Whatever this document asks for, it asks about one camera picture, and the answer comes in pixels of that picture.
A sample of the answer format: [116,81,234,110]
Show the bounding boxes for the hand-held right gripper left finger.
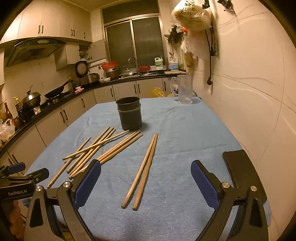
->
[23,159,102,241]

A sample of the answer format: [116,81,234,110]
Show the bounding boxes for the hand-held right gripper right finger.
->
[190,159,270,241]

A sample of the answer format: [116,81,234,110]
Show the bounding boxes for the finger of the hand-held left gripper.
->
[0,162,26,177]
[0,168,50,186]

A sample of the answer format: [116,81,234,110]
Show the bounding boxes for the bunch of chopsticks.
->
[47,126,144,189]

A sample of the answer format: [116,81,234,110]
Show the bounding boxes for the brown wooden chopstick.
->
[121,133,158,208]
[132,133,159,211]

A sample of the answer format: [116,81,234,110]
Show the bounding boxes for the black utensil holder cup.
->
[116,96,142,131]

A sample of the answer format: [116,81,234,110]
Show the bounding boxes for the person's left hand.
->
[9,200,25,240]

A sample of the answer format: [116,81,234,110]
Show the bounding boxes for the crumpled clear plastic bag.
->
[0,118,16,142]

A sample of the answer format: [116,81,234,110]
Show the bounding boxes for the blue table cloth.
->
[23,96,271,241]

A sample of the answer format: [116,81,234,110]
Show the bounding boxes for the dark glass bottle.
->
[4,102,15,127]

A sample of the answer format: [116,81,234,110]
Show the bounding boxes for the gas stove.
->
[18,89,78,122]

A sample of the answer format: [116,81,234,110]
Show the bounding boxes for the cream base cabinets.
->
[0,77,177,186]

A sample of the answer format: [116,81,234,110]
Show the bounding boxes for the steel pot with lid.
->
[21,85,42,110]

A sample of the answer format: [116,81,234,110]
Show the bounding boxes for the black wok pan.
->
[44,77,71,99]

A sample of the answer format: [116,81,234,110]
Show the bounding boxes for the clear glass beer mug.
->
[171,74,193,105]

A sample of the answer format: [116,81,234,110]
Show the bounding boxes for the yellow plastic bag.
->
[150,87,166,98]

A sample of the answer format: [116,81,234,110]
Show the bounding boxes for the silver rice cooker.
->
[75,60,100,87]

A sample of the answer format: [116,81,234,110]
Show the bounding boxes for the black kitchen countertop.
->
[0,70,188,160]

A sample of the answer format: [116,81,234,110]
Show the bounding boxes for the brown cooking pot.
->
[105,69,121,80]

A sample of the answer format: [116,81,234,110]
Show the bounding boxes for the range hood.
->
[3,37,67,68]

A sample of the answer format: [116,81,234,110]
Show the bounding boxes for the glass pot lid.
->
[120,65,137,77]

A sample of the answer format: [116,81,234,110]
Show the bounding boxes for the large red basin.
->
[101,61,120,71]

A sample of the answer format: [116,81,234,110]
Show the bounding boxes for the hanging bag brown contents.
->
[184,52,197,73]

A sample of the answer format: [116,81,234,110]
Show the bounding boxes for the white jug green label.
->
[154,56,167,70]

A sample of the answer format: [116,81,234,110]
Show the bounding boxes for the chrome sink faucet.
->
[128,57,139,70]

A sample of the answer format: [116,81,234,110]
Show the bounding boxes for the hanging white plastic bag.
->
[181,29,212,61]

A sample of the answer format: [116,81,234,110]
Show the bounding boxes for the dark sliding window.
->
[102,2,167,70]

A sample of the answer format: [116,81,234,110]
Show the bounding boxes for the hanging bag of flatbread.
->
[171,0,213,32]

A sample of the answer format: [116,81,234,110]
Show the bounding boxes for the black power cable with plug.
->
[204,28,215,87]

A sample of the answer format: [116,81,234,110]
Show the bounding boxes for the cream wall cabinets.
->
[0,0,93,45]

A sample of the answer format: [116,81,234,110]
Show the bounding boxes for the black wall hook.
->
[217,0,237,12]

